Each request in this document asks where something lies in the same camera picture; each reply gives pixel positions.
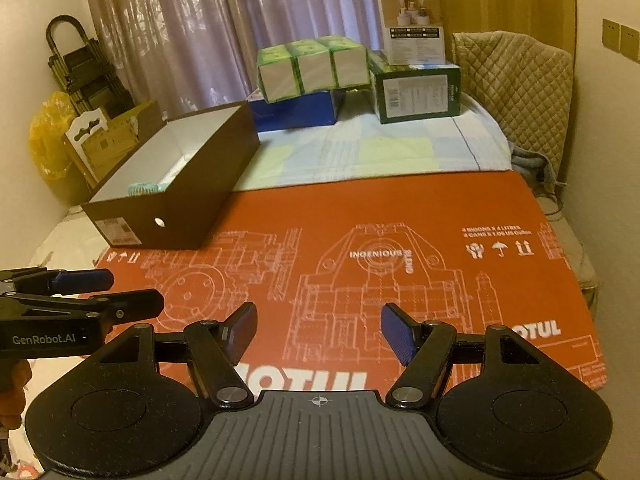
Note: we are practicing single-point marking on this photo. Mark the blue flat box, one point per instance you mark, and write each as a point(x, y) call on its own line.
point(310, 110)

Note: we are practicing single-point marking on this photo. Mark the black folding ladder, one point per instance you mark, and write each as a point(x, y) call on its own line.
point(86, 75)

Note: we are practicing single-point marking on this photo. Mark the green white carton box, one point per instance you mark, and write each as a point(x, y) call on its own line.
point(400, 93)

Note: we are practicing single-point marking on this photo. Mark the double wall switch plate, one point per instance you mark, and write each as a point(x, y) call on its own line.
point(620, 38)

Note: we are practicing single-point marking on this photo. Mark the purple curtain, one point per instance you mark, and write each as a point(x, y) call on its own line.
point(193, 54)

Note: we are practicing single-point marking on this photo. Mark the green tissue pack bundle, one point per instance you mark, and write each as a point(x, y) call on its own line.
point(288, 71)

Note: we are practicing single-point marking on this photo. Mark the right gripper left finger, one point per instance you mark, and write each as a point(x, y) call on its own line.
point(216, 349)

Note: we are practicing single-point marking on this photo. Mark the brown cardboard carrier box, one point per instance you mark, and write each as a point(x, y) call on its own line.
point(96, 145)

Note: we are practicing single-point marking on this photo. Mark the red Motul cardboard sheet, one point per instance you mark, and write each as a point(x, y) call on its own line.
point(320, 261)

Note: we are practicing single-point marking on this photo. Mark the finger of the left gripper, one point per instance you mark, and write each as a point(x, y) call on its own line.
point(45, 282)
point(114, 309)

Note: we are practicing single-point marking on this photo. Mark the beige quilted chair cover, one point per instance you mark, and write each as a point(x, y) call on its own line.
point(527, 87)

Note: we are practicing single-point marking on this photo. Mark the yellow plastic bag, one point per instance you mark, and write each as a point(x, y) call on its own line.
point(45, 143)

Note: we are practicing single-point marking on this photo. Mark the mint handheld fan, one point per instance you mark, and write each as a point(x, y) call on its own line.
point(143, 188)

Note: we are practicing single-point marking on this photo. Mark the brown open shoe box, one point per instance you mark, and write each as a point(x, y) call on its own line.
point(196, 159)

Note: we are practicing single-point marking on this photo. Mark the person's left hand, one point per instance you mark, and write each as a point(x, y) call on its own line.
point(14, 378)

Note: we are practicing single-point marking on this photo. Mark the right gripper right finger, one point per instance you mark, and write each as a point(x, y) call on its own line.
point(423, 349)

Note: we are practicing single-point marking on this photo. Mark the checked blue green cloth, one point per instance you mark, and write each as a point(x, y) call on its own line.
point(358, 146)

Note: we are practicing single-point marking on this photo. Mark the tall white product box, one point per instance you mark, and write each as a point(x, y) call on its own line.
point(413, 32)

